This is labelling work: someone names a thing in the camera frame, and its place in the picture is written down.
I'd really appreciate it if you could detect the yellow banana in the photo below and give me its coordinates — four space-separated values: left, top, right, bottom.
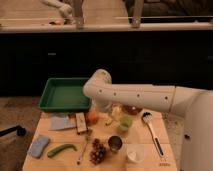
105 113 116 126

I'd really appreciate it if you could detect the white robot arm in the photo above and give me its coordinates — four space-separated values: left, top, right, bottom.
83 69 213 171

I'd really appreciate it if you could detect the small green cup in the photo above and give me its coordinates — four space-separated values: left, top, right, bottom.
119 116 132 132

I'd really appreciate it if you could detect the metal cup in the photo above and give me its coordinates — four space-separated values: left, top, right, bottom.
108 136 123 153

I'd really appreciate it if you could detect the dark red bowl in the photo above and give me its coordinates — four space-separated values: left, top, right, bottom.
122 105 142 115

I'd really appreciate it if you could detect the orange fruit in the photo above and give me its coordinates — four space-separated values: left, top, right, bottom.
87 111 99 124

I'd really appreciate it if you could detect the brown wooden block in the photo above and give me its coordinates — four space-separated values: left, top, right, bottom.
75 113 88 134

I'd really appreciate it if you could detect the bunch of purple grapes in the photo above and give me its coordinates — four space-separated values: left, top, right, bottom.
90 139 107 164

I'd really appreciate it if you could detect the grey blue cloth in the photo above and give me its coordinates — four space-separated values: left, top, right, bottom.
49 113 76 131

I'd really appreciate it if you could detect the green plastic tray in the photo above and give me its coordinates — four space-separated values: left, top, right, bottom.
39 78 91 112

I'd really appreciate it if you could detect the green cucumber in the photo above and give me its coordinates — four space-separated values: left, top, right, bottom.
47 144 77 158

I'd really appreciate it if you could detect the blue sponge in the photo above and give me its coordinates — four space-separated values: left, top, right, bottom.
28 135 50 158

